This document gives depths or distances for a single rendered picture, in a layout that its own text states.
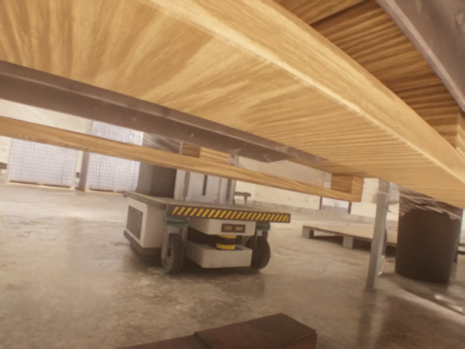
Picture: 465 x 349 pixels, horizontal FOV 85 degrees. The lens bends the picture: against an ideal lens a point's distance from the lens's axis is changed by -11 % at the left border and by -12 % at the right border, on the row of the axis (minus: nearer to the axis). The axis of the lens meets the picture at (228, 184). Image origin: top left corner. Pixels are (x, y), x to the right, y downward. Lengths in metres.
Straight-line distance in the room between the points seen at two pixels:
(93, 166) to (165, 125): 6.61
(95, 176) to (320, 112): 7.04
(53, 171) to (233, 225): 5.98
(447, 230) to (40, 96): 1.94
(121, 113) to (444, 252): 1.83
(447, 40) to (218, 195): 1.51
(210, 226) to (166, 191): 0.47
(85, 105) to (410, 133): 0.45
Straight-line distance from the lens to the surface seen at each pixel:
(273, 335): 0.68
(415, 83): 0.37
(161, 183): 1.64
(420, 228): 1.93
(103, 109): 0.52
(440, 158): 0.29
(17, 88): 0.51
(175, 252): 1.25
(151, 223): 1.40
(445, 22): 0.23
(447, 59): 0.22
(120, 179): 7.28
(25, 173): 7.01
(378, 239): 1.50
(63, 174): 7.01
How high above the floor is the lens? 0.40
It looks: 1 degrees up
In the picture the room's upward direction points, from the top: 7 degrees clockwise
